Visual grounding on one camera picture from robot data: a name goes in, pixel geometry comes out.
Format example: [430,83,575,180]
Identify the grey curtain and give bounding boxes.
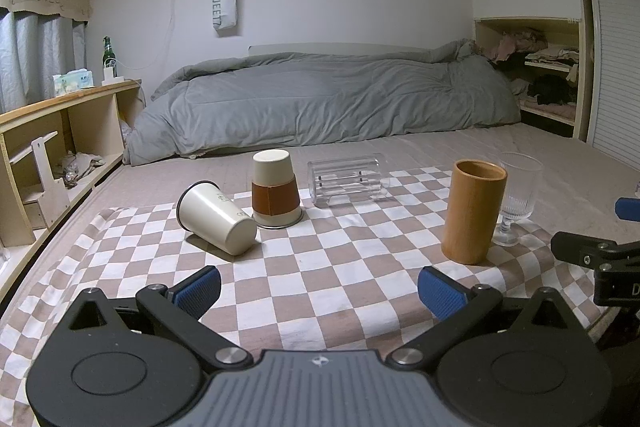
[0,8,89,114]

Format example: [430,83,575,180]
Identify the wooden closet shelf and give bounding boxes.
[473,16,584,128]

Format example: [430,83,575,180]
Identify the pink clothes pile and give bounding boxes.
[481,29,549,62]

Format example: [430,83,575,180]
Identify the small wooden stand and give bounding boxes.
[9,131,72,229]

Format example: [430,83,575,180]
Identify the clear ribbed plastic cup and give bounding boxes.
[307,154,391,208]

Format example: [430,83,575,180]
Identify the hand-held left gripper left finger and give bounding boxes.
[66,265,254,373]

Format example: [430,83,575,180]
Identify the wooden bedside shelf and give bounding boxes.
[0,79,147,288]

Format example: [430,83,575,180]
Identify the grey duvet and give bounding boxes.
[122,39,522,166]

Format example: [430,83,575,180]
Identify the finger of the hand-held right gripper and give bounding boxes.
[615,196,640,222]
[550,231,640,269]

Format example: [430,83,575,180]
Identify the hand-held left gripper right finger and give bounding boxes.
[387,265,587,371]

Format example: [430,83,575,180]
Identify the green glass bottle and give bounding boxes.
[102,36,119,80]

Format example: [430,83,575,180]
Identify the folded beige clothes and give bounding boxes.
[524,48,581,68]

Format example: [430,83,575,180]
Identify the white louvred door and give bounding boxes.
[577,0,640,164]

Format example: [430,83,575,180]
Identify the white cup with brown sleeve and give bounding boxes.
[251,149,305,230]

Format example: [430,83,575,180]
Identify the tall wooden cup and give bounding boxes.
[440,159,509,266]

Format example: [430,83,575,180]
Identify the clear stemmed glass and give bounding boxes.
[492,152,544,248]

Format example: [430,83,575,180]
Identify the plain white cup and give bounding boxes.
[176,180,258,257]

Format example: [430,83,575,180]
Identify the white cable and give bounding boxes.
[113,0,177,70]

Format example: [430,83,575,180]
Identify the tissue pack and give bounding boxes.
[52,70,95,97]

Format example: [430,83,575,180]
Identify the brown white checkered cloth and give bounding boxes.
[0,167,616,427]

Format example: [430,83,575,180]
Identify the crumpled cloth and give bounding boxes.
[54,151,107,186]

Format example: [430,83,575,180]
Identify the black clothes pile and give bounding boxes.
[526,74,577,106]

